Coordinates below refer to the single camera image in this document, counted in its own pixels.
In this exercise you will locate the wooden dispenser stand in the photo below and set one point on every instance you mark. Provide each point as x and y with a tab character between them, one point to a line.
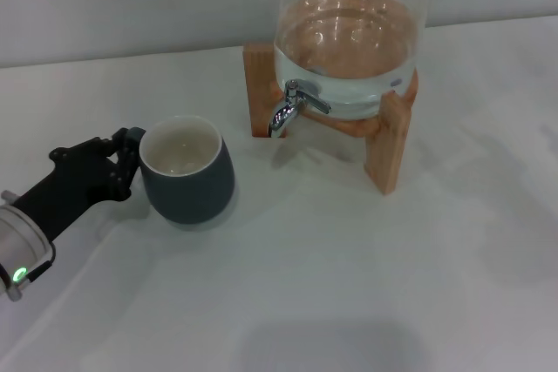
261	84

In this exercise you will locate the chrome faucet tap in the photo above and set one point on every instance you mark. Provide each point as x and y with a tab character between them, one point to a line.
283	117

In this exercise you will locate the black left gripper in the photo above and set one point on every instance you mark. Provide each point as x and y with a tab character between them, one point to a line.
65	193

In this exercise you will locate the black ceramic cup white inside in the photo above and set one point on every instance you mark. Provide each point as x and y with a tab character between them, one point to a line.
192	198

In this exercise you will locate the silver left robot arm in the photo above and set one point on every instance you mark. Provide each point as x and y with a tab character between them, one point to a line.
19	237

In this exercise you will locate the glass water dispenser jar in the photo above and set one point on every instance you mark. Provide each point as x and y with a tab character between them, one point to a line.
349	41

